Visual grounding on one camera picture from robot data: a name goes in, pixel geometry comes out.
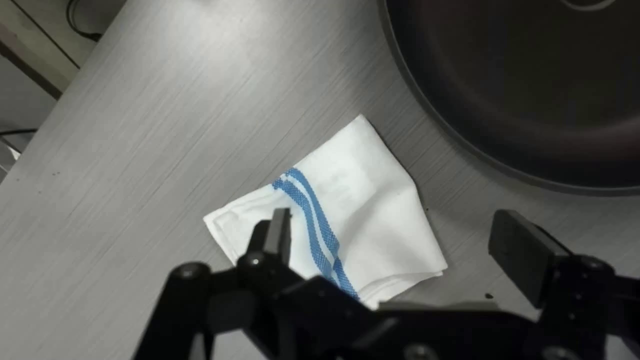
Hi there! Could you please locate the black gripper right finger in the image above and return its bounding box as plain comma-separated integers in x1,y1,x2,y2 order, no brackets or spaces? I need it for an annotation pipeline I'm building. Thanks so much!
485,207,640,335

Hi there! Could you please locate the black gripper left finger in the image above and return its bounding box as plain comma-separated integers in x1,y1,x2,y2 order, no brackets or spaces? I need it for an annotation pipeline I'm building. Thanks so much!
235,205,315,303

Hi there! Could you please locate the white cloth with blue stripes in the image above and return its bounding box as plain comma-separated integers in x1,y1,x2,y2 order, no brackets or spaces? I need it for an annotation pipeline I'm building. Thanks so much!
201,111,450,311

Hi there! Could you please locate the black frying pan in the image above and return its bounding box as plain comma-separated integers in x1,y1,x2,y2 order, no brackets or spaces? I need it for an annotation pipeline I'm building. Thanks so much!
377,0,640,195

